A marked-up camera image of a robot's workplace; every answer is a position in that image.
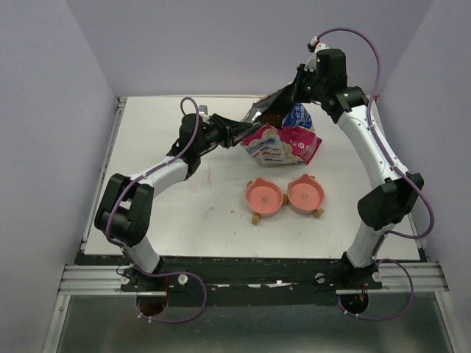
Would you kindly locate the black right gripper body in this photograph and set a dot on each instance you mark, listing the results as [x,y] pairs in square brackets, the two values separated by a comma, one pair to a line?
[312,87]

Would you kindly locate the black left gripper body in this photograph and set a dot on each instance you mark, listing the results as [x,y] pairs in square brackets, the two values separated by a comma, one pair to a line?
[221,134]

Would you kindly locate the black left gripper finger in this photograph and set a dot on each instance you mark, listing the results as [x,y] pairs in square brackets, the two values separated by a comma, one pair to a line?
[230,126]
[238,133]

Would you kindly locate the pet food bag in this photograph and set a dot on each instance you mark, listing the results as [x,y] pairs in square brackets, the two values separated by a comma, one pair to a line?
[295,143]

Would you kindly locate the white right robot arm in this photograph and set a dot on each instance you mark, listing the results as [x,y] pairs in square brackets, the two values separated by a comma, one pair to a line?
[394,188]

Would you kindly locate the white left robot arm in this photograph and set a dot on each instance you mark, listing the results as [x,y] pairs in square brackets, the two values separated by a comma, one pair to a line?
[125,209]

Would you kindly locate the brown pet food kibble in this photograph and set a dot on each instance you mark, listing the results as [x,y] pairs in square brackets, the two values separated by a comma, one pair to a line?
[272,118]

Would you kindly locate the pink left pet bowl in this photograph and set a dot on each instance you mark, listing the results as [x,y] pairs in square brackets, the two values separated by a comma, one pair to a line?
[263,197]

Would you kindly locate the pink pet bowl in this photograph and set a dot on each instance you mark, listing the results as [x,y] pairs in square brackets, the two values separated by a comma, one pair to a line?
[263,197]
[306,196]

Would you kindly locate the pink right pet bowl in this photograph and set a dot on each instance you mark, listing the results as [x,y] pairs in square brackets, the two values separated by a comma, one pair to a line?
[306,196]

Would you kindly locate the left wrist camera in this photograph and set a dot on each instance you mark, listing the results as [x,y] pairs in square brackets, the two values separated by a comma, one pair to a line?
[203,109]

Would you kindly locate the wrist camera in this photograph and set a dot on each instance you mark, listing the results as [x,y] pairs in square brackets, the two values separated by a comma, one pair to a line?
[203,109]
[314,47]

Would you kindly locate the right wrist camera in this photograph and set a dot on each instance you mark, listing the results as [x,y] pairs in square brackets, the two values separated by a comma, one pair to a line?
[314,47]

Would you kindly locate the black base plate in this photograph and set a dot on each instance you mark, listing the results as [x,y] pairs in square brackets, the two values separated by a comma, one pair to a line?
[220,281]

